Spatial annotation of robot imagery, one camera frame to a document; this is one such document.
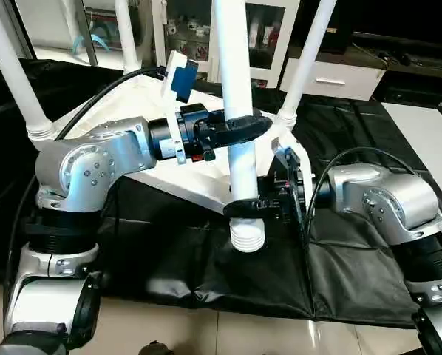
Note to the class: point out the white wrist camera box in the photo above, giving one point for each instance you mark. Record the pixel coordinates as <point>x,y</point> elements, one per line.
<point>178,81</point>
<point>291,159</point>

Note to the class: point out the black work mat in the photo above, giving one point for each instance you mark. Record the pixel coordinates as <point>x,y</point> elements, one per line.
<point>206,274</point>

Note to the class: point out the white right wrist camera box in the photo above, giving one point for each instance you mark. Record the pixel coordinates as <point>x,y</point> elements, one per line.
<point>291,159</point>

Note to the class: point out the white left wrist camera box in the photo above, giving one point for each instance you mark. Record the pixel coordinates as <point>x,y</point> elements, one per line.
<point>178,81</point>

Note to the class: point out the white drawer unit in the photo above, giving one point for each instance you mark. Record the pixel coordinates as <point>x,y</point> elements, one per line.
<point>339,80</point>

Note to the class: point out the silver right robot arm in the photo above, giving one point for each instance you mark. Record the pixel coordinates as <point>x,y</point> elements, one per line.
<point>383,200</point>

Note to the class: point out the blue frame trolley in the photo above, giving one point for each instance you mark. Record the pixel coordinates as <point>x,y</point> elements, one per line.
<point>99,33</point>

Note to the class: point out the white plastic table top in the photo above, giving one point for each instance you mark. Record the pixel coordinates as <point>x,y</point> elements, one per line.
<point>191,185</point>

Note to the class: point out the white glass door cabinet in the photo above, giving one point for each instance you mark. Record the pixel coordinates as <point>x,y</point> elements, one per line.
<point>199,37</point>

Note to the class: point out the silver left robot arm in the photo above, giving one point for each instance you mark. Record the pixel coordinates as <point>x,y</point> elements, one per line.
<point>88,170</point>

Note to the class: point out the white drawer cabinet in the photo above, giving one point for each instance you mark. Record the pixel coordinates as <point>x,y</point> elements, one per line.
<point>413,29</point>

